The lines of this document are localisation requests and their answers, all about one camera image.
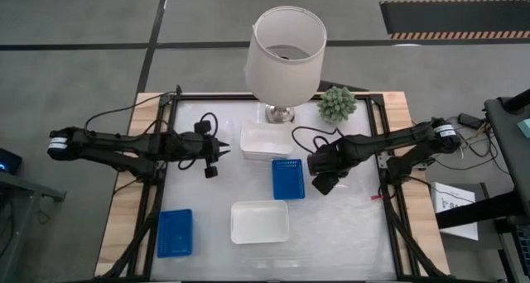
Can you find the teal block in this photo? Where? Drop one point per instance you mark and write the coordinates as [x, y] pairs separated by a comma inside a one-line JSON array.
[[525, 128]]

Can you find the black device blue light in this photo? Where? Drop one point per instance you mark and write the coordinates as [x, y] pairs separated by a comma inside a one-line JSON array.
[[8, 161]]

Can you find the black stand base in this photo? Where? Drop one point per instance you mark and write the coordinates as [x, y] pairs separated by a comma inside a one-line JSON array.
[[352, 87]]

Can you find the black hazard striped floor mat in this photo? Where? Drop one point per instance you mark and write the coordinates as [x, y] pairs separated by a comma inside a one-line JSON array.
[[455, 18]]

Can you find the black power adapter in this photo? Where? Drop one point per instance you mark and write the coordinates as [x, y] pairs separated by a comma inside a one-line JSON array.
[[470, 121]]

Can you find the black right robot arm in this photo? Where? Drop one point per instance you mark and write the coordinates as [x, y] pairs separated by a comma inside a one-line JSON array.
[[393, 140]]

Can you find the black side table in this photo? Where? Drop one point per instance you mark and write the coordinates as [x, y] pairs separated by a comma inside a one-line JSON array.
[[509, 142]]

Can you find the blue perforated plastic basket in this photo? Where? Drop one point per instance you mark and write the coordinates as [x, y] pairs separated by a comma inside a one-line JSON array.
[[287, 179], [174, 233]]

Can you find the white shade table lamp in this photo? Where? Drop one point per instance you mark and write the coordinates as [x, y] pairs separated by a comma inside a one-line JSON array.
[[281, 68]]

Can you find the black aluminium table frame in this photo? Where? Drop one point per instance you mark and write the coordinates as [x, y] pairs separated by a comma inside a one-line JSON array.
[[391, 217]]

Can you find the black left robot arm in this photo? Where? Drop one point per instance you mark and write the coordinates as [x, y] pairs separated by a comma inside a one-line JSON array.
[[103, 144]]

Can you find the green succulent plant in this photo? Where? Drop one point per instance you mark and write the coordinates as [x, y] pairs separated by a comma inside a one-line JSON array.
[[336, 104]]

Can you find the grey metal cart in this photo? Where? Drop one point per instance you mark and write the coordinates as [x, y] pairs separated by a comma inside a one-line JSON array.
[[20, 188]]

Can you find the white plastic basket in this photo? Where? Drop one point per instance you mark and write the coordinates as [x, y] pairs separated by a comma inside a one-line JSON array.
[[259, 222], [265, 140]]

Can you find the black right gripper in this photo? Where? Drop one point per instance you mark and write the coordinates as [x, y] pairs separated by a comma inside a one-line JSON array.
[[327, 167]]

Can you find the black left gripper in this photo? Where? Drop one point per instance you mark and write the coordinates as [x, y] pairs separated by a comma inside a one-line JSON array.
[[203, 148]]

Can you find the black stand leg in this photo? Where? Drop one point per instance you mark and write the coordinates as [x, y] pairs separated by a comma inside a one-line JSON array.
[[476, 210]]

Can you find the blue plastic crate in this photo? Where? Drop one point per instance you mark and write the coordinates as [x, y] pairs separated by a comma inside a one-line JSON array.
[[523, 247]]

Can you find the red tag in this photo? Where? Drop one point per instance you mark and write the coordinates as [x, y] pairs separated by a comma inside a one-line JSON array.
[[377, 197]]

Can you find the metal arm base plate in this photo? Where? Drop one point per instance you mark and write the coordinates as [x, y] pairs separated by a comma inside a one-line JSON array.
[[382, 161]]

